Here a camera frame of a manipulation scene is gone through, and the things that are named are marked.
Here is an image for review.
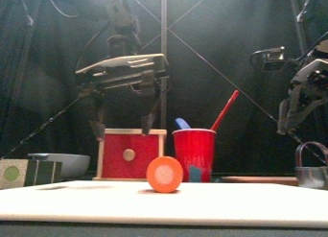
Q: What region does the wooden block with green dot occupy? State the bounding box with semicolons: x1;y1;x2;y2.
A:
0;158;64;190

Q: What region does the red straw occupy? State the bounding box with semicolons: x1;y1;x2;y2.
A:
210;89;241;132

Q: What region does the red plastic cup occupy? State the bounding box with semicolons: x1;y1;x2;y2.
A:
170;128;217;183

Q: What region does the metal frame post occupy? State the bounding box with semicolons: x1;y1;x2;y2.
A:
158;0;169;130

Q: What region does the dark metal padlock object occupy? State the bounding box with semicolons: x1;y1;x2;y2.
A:
293;140;328;190

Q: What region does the blue plastic utensil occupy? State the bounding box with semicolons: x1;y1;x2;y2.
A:
174;117;192;130

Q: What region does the grey bowl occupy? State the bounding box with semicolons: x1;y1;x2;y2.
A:
26;153;92;180

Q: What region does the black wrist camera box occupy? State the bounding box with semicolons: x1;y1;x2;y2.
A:
248;46;288;72

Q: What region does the white cutting board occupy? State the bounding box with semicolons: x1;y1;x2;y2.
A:
0;179;328;229

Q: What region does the flat wooden board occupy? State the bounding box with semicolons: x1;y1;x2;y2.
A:
220;176;300;187

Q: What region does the red wooden box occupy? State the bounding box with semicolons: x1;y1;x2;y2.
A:
93;128;168;181

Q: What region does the orange toy carrot slice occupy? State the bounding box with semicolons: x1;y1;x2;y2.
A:
145;155;184;194

